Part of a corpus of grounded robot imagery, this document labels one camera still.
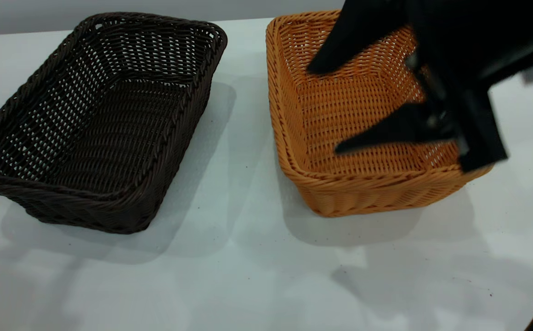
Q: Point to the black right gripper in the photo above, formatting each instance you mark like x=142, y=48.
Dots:
x=459, y=50

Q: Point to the orange wicker basket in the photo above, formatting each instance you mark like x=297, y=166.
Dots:
x=321, y=119

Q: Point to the black wicker basket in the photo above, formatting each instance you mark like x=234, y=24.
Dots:
x=110, y=138

